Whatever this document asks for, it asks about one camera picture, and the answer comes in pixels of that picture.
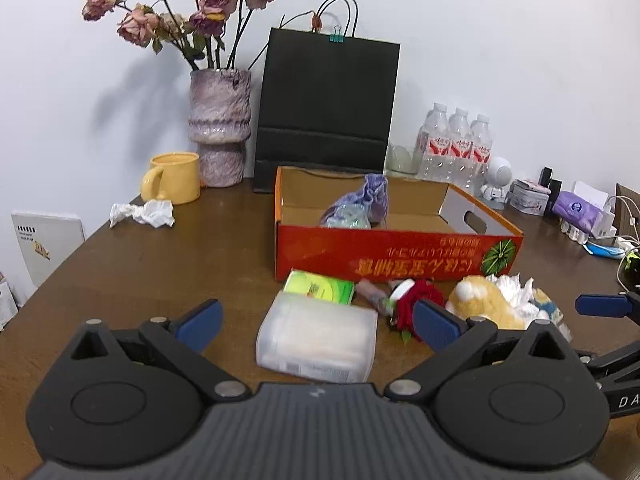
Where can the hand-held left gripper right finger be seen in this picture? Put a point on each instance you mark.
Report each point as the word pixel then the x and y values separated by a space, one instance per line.
pixel 436 325

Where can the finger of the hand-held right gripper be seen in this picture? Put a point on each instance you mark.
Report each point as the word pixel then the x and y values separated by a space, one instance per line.
pixel 602 305
pixel 617 357

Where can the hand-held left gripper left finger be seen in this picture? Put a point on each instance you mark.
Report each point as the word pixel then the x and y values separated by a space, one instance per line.
pixel 201 321

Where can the red artificial rose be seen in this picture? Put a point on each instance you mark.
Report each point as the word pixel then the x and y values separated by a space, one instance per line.
pixel 422 295

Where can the yellow white plush toy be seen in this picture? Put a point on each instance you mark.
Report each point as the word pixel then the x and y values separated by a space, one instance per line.
pixel 485 305

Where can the blue patterned packet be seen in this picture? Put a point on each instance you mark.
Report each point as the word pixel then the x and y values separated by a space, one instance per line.
pixel 547 307

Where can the small clear wrapper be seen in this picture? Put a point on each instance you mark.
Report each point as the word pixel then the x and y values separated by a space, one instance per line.
pixel 372 294

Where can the orange cardboard box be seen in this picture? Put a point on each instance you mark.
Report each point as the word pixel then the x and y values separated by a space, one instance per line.
pixel 400 255

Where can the white tissue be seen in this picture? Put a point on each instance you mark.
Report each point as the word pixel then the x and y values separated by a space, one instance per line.
pixel 147 213
pixel 512 290

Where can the translucent plastic box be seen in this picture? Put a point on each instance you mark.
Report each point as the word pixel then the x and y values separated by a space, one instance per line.
pixel 315 337

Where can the green packet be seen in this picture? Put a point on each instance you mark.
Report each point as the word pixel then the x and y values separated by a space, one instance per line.
pixel 320 287

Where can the blue face mask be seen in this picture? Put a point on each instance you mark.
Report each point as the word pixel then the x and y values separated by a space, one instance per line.
pixel 605 250

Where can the purple tissue pack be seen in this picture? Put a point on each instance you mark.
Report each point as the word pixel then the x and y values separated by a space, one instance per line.
pixel 577 210

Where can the white card box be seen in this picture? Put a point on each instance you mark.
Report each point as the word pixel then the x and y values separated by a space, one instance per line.
pixel 590 191

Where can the brown board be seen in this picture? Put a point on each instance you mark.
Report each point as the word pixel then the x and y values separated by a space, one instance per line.
pixel 627 192

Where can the black rectangular case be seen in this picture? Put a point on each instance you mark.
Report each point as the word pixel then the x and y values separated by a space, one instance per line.
pixel 554 195

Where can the small printed tin box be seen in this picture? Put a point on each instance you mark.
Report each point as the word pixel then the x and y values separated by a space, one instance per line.
pixel 527 200

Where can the clear plastic bag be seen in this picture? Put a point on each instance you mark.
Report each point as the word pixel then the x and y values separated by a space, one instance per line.
pixel 345 215

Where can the purple plastic bag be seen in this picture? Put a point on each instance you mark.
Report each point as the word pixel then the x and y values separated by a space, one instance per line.
pixel 376 195

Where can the yellow mug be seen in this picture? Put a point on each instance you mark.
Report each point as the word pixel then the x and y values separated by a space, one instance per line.
pixel 175 177

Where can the white robot figure speaker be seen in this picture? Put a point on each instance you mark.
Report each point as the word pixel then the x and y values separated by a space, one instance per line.
pixel 497 172

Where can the clear glass cup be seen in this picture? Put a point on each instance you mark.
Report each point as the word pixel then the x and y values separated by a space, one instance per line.
pixel 401 160

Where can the white booklet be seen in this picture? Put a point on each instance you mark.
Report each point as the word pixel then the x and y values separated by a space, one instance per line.
pixel 47 245

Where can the clear water bottle red label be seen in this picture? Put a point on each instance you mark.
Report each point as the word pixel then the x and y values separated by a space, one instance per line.
pixel 434 145
pixel 460 147
pixel 481 152

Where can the purple ceramic vase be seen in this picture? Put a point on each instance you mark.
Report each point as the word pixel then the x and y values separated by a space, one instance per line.
pixel 220 125

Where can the black paper bag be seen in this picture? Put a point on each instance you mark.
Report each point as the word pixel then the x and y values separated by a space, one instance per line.
pixel 325 95

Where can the green binder clip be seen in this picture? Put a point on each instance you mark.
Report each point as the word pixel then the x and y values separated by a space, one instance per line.
pixel 336 37

